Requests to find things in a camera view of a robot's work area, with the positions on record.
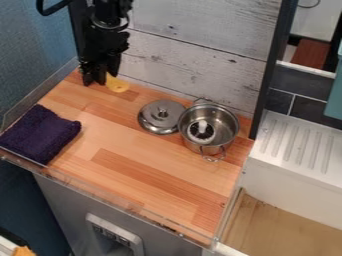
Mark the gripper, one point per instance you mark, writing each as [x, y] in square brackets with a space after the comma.
[104, 43]

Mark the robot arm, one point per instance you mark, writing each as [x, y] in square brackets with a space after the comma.
[107, 10]

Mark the white brush with black bristles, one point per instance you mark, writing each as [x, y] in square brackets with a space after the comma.
[201, 131]

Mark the yellow toy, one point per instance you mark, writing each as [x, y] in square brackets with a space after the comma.
[117, 85]

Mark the silver lid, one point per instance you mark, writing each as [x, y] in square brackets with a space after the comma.
[160, 116]

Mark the purple cloth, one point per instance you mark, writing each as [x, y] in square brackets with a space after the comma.
[39, 134]

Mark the silver pot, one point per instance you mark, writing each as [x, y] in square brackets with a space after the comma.
[209, 129]

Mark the white toy sink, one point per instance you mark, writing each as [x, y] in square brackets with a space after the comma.
[296, 166]

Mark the cardboard box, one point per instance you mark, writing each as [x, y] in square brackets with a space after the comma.
[278, 230]

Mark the black post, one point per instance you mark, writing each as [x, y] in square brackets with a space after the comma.
[272, 66]

